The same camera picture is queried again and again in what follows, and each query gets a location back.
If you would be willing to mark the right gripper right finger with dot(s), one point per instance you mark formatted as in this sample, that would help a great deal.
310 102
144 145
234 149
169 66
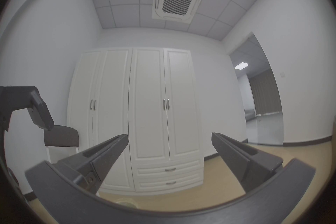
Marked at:
246 165

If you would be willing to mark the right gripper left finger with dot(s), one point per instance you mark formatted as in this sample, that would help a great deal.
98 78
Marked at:
91 164

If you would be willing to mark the yellow plastic bag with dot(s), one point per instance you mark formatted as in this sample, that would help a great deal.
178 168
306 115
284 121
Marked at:
126 203

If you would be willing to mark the grey white chair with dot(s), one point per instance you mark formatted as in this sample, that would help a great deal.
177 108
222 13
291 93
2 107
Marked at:
61 136

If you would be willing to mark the grey curtain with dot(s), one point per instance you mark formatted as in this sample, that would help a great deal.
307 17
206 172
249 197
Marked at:
263 91

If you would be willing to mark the white wardrobe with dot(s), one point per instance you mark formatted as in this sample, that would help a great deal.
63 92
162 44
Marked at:
147 99

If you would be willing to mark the ceiling light panel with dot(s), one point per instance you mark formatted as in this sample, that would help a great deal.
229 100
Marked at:
241 66

